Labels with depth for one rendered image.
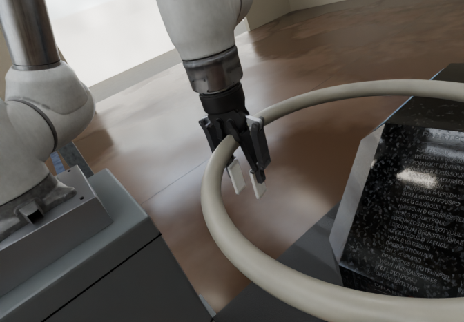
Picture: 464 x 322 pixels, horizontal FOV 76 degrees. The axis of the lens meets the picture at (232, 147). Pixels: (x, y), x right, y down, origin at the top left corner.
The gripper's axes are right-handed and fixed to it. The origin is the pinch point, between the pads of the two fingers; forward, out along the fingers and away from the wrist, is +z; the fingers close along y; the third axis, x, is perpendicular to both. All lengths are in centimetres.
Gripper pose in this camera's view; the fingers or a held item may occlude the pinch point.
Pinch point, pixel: (247, 180)
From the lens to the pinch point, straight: 60.0
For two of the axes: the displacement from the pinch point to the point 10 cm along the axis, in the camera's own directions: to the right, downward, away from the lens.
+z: 2.6, 8.4, 4.8
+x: 5.5, -5.4, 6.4
